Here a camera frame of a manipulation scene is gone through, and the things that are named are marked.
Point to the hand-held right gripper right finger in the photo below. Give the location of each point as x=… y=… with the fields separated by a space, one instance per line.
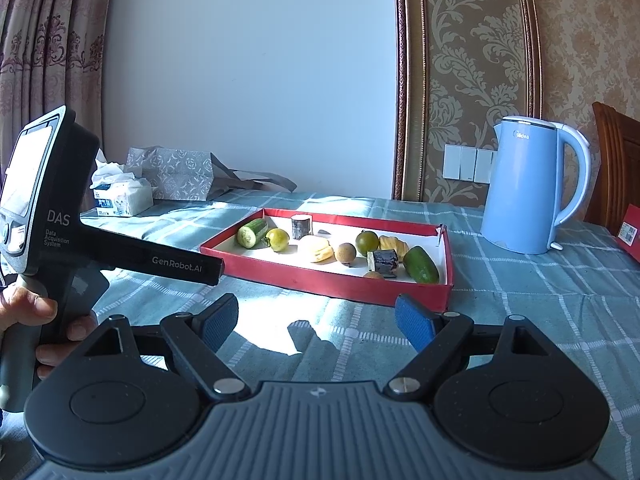
x=415 y=322

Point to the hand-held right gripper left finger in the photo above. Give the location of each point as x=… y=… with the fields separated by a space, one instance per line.
x=220 y=322

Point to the tan longan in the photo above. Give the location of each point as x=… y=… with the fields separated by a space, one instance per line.
x=373 y=275
x=346 y=253

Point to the yellow jackfruit piece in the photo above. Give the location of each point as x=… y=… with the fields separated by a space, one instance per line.
x=395 y=245
x=316 y=250

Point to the cut green cucumber half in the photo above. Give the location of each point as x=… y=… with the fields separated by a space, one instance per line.
x=250 y=235

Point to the green tomato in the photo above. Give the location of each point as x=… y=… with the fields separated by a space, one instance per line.
x=367 y=241

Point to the yellow tomato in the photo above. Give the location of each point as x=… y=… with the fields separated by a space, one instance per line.
x=278 y=240

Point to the red cardboard box tray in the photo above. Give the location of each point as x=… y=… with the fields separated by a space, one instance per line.
x=310 y=276

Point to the person's left hand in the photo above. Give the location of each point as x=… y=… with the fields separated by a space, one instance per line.
x=25 y=305

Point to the white tissue pack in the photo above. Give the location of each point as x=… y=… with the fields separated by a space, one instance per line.
x=127 y=200

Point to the green checked tablecloth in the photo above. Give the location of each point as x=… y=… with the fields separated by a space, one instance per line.
x=525 y=310

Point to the grey patterned gift bag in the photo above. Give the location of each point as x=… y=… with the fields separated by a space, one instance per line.
x=172 y=172

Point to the pink embroidered curtain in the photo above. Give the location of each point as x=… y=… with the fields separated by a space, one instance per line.
x=50 y=35

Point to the light blue electric kettle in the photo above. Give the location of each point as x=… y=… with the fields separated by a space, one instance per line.
x=520 y=195

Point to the red box with label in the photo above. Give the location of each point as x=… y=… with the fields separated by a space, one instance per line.
x=631 y=237

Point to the brown wooden chair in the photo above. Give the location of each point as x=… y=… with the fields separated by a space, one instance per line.
x=620 y=170

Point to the white wall switch panel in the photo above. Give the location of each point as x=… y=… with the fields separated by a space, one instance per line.
x=460 y=162

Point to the gold framed damask wall panel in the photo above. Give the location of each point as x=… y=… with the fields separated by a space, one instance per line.
x=475 y=60

